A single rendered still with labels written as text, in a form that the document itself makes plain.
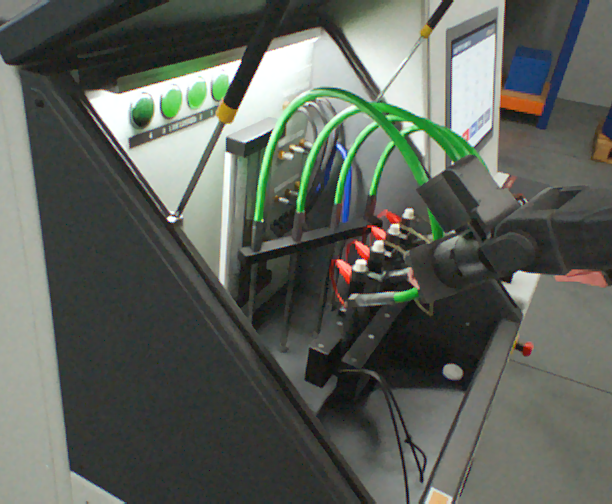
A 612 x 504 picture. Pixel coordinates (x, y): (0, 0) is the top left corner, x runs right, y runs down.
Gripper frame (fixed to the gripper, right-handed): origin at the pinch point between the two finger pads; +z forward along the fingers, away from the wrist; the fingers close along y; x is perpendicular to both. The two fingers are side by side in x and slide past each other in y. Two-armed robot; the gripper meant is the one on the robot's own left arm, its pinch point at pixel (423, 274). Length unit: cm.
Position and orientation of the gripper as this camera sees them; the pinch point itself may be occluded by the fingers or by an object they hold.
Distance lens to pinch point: 81.5
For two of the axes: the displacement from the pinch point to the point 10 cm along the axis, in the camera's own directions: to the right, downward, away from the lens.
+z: -2.2, 1.7, 9.6
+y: -9.1, 3.0, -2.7
